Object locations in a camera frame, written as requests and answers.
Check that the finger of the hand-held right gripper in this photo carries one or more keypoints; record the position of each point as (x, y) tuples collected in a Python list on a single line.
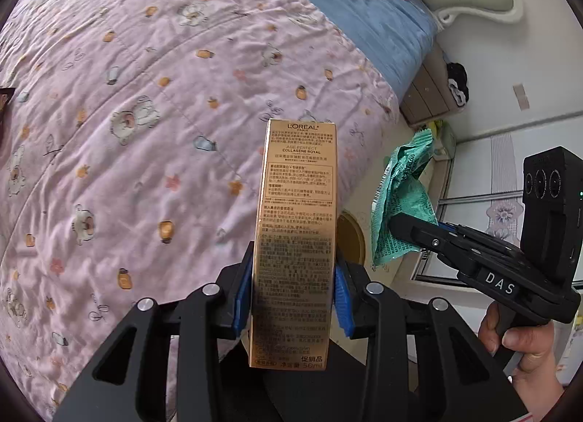
[(428, 237), (492, 246)]

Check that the white sliding wardrobe door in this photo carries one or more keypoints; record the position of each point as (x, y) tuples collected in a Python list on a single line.
[(483, 171)]

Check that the blue bed blanket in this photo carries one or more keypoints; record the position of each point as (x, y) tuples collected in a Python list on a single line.
[(355, 12)]

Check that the green wrapper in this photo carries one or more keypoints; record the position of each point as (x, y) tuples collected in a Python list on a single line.
[(403, 194)]

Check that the beige wall tape strip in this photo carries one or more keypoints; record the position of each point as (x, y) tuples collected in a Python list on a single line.
[(522, 96)]

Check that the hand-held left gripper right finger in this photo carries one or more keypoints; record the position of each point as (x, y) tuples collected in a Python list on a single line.
[(342, 299)]

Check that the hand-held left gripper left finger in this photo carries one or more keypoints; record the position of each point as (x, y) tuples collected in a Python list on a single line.
[(243, 294)]

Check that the black and white cloth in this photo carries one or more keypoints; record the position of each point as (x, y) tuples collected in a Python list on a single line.
[(457, 82)]

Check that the beige nightstand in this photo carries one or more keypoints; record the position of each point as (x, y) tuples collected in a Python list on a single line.
[(428, 94)]

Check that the person's right hand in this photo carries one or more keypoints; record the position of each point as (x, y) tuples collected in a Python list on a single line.
[(533, 344)]

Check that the round tan container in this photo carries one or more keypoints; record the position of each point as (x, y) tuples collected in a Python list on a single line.
[(351, 237)]

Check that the gold cosmetics box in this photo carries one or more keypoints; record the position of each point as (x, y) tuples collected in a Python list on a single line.
[(294, 230)]

